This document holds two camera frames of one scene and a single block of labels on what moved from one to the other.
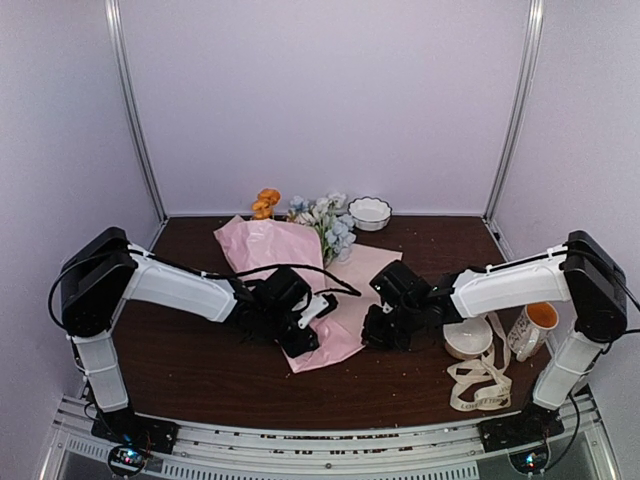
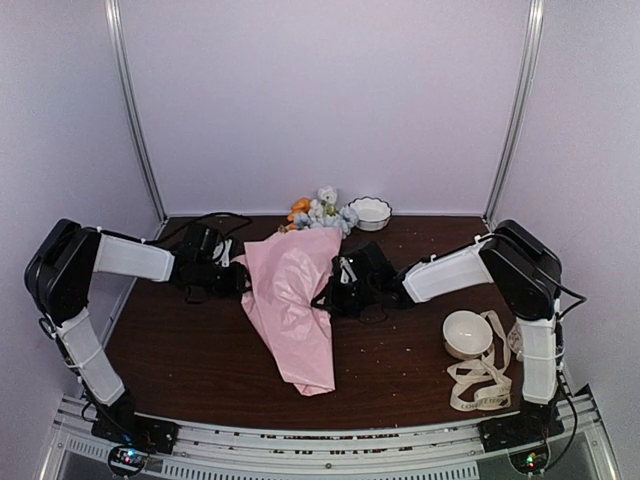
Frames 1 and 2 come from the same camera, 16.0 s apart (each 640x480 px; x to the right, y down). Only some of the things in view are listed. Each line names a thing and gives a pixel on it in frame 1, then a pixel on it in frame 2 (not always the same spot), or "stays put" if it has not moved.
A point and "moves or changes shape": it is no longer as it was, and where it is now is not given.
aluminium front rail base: x=445 y=449 stays put
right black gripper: x=373 y=336 → x=336 y=306
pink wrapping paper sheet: x=255 y=247 moves or changes shape
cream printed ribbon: x=482 y=382 stays put
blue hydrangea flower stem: x=338 y=237 → x=346 y=219
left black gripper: x=299 y=346 → x=236 y=281
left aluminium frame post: x=130 y=109 stays put
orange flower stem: x=261 y=207 → x=301 y=205
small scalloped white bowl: x=369 y=213 stays put
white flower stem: x=325 y=207 moves or changes shape
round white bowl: x=468 y=340 stays put
